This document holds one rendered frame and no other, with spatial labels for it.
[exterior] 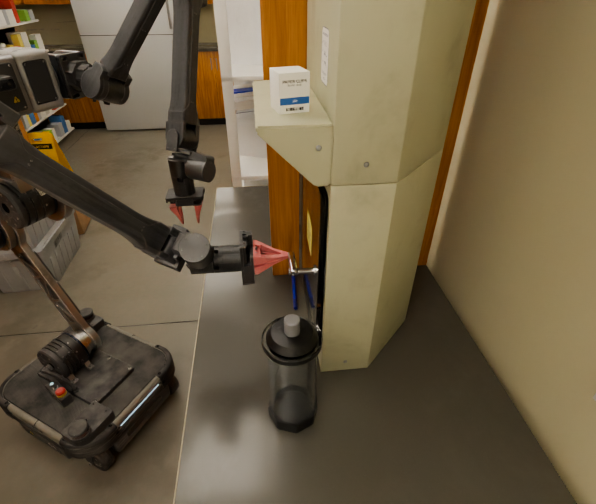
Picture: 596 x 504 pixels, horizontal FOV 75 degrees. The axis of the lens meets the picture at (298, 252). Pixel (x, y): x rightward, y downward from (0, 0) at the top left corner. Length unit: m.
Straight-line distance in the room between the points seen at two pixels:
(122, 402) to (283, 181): 1.23
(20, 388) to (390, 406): 1.65
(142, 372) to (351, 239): 1.43
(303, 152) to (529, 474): 0.71
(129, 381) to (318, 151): 1.53
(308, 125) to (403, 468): 0.63
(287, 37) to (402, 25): 0.39
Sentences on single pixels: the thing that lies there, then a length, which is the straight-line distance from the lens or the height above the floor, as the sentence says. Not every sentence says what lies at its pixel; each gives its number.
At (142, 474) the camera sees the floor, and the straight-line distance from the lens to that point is 1.96.
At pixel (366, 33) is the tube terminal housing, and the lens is 0.58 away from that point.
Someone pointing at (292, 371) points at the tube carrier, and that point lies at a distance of 0.70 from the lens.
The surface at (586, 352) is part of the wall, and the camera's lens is 0.85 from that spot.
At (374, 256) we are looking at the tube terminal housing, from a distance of 0.73.
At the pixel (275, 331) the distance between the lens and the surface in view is 0.69.
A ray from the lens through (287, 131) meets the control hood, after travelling 0.59.
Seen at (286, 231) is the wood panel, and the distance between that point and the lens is 1.10.
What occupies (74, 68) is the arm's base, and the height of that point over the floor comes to 1.48.
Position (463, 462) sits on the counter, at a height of 0.94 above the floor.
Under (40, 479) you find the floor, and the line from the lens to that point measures 2.13.
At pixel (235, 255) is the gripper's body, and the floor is 1.22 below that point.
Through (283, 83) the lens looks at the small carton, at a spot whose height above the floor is 1.56.
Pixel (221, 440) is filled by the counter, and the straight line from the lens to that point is 0.86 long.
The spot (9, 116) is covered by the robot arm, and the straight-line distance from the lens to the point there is 0.71.
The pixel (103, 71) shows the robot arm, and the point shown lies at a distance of 1.26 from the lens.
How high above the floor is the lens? 1.68
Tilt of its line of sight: 35 degrees down
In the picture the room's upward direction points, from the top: straight up
